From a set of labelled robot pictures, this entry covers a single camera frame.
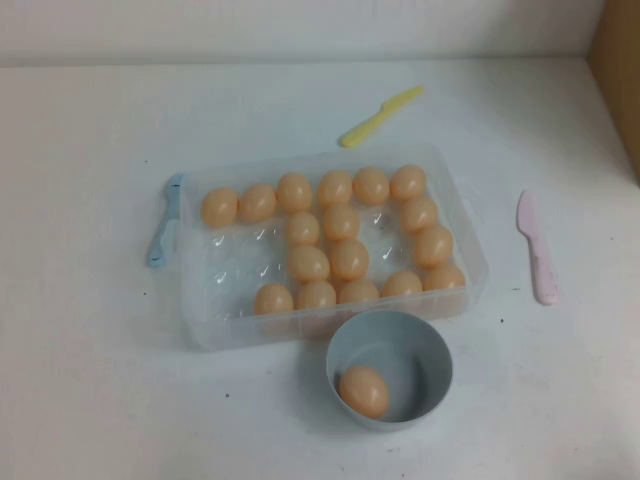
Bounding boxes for brown cardboard box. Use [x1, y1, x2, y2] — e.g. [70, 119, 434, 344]
[588, 0, 640, 187]

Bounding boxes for yellow plastic knife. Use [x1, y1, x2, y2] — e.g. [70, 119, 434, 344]
[339, 85, 426, 149]

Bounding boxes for beige plastic egg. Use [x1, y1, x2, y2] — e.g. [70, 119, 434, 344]
[317, 169, 354, 209]
[287, 243, 331, 282]
[276, 172, 314, 213]
[322, 204, 360, 242]
[200, 187, 239, 229]
[285, 211, 321, 246]
[254, 283, 295, 317]
[337, 278, 380, 306]
[339, 365, 391, 420]
[352, 166, 391, 205]
[295, 279, 338, 311]
[412, 225, 455, 269]
[237, 183, 277, 224]
[389, 164, 428, 202]
[399, 195, 440, 233]
[382, 270, 424, 299]
[329, 239, 370, 281]

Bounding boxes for blue plastic knife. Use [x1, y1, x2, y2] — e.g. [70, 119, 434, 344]
[145, 173, 185, 270]

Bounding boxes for orange bread rolls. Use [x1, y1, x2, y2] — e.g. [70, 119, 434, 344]
[422, 263, 467, 293]

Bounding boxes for pink plastic knife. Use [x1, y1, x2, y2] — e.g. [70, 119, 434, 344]
[517, 188, 560, 306]

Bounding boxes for grey round bowl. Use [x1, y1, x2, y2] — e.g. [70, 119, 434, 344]
[325, 308, 454, 434]

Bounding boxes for clear plastic egg box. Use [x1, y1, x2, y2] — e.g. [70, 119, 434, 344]
[167, 142, 490, 354]

